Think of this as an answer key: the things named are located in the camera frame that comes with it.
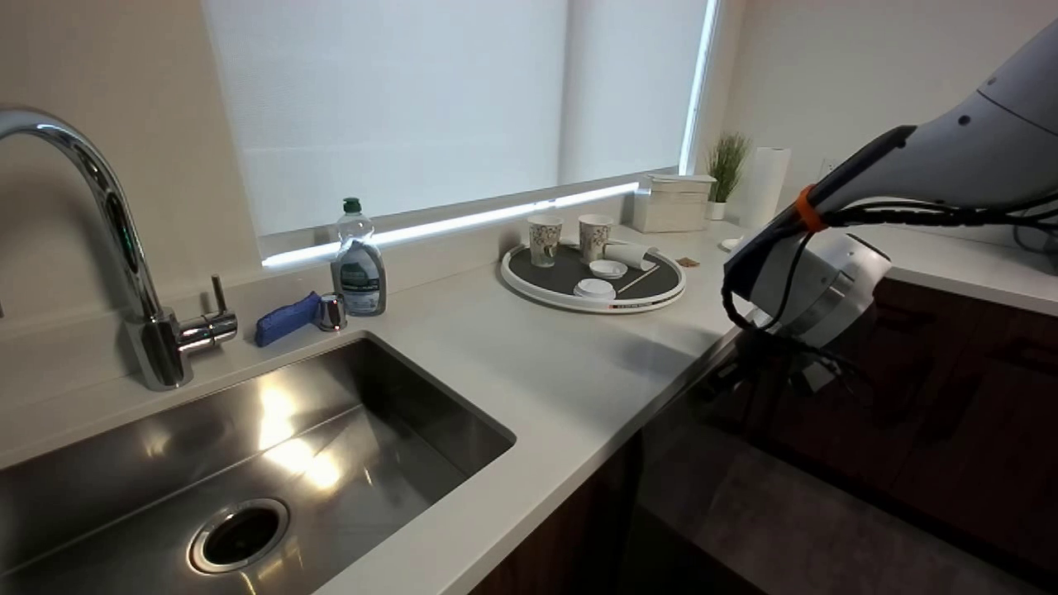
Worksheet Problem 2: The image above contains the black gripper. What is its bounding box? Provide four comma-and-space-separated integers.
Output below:
734, 323, 849, 402

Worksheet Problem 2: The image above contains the wooden chopstick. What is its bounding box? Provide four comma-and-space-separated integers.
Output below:
613, 260, 668, 301

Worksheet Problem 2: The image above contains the white paper towel roll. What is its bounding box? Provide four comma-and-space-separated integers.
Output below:
737, 141, 796, 231

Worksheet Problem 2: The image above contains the white oblong dish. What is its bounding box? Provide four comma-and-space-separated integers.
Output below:
604, 238, 676, 274

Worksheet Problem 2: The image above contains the white storage box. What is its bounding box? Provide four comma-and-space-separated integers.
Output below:
633, 173, 717, 238

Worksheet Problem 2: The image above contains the small white bowl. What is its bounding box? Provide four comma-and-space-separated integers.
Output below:
573, 274, 617, 305
584, 255, 633, 283

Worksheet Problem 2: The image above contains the small green potted plant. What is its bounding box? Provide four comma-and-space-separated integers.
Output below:
705, 132, 749, 225

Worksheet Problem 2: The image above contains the patterned paper cup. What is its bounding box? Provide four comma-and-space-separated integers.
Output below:
574, 213, 617, 266
526, 215, 568, 272

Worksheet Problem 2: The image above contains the round white black tray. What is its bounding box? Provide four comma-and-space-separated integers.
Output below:
496, 238, 690, 318

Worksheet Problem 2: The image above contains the wooden cabinet door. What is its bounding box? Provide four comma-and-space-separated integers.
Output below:
472, 432, 641, 595

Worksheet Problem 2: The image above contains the white roller blind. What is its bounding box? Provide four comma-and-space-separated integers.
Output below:
197, 0, 573, 241
561, 0, 722, 190

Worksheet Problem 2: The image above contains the clear dish soap bottle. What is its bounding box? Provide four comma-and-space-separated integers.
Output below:
326, 195, 390, 321

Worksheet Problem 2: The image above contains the blue dish brush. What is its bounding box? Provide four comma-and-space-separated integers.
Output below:
251, 286, 346, 350

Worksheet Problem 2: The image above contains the stainless steel sink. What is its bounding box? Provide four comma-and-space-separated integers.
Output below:
0, 332, 518, 595

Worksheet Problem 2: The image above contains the chrome kitchen faucet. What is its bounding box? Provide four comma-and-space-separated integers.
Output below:
0, 102, 241, 392

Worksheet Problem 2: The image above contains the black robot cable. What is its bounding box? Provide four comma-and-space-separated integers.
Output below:
722, 123, 1058, 339

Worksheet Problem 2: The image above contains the orange cable strap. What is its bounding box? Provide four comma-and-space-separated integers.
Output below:
794, 184, 829, 236

